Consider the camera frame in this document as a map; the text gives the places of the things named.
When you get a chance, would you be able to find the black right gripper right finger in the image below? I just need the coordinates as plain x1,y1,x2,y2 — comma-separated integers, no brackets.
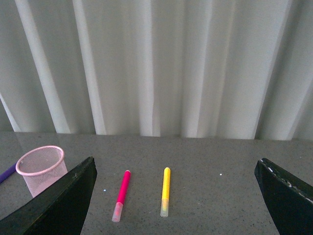
254,158,313,235

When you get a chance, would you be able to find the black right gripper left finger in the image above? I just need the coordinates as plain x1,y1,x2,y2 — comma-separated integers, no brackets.
0,157,97,235

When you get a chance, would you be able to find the pink pen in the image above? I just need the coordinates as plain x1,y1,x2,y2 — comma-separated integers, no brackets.
112,170,131,222

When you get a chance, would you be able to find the purple pen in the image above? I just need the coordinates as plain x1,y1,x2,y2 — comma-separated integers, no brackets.
0,162,17,184

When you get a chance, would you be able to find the pink mesh pen cup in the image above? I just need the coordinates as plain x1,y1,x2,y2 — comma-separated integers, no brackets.
16,145,67,197

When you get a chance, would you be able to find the yellow pen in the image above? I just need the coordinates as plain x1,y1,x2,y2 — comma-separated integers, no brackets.
160,167,171,217

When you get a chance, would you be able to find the white curtain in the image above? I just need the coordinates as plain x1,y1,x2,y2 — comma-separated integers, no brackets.
0,0,313,140

